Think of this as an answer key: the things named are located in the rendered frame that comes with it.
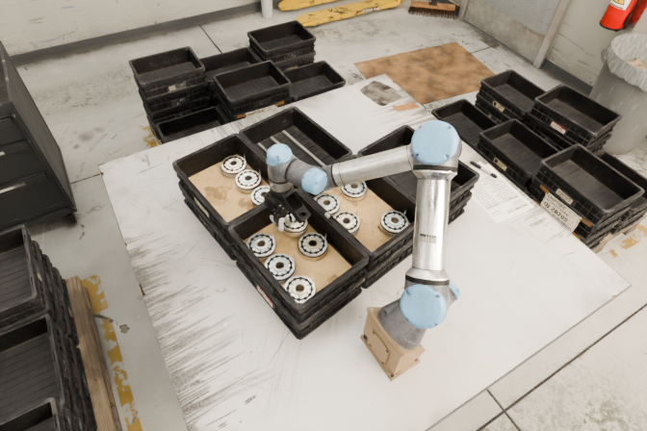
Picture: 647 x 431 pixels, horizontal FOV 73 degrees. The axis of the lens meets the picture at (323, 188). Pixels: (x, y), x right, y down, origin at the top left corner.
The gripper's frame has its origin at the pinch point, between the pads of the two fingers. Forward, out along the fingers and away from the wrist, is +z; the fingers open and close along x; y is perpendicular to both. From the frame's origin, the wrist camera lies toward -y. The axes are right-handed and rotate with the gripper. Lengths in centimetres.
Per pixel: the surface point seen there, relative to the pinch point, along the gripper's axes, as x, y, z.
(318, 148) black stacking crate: -40.8, 26.3, 4.8
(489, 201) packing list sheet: -82, -39, 18
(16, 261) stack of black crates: 77, 89, 38
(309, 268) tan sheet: 3.9, -15.8, 5.0
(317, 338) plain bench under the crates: 14.8, -31.3, 18.1
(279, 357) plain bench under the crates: 28.1, -27.5, 18.1
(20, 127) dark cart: 46, 136, 11
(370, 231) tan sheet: -23.4, -19.4, 5.0
